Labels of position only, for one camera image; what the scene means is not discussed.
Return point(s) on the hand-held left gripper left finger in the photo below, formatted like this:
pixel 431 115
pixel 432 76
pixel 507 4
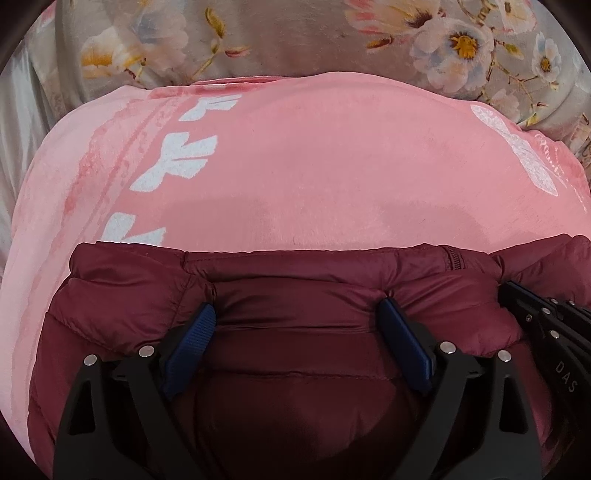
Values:
pixel 189 346

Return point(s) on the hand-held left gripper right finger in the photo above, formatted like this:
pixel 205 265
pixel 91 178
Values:
pixel 408 344

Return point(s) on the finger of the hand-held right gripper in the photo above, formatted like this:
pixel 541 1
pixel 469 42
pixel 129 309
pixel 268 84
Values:
pixel 531 302

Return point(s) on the maroon puffer jacket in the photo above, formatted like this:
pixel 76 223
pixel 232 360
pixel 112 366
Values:
pixel 300 332

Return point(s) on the pink fleece blanket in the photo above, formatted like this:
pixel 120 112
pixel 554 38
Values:
pixel 323 175

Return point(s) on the silver satin curtain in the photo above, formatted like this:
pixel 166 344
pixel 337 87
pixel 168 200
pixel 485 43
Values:
pixel 23 115

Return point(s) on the grey floral bed sheet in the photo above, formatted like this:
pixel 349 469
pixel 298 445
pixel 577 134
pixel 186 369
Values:
pixel 286 37

